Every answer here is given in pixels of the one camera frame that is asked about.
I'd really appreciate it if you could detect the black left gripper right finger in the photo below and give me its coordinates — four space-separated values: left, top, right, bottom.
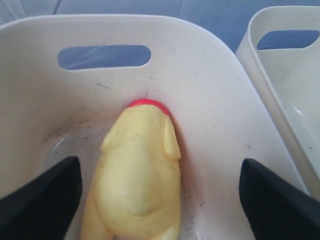
239 158 320 240

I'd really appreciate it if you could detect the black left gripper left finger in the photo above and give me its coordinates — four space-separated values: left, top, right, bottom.
0 156 83 240

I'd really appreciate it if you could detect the headless yellow chicken body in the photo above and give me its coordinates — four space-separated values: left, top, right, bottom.
80 98 181 240

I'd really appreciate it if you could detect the cream bin marked X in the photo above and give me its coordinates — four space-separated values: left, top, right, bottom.
0 14 306 240

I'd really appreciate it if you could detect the cream bin marked O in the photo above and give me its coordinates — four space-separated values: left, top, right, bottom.
235 5 320 198

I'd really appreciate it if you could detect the blue backdrop curtain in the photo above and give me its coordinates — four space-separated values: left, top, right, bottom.
0 0 320 53

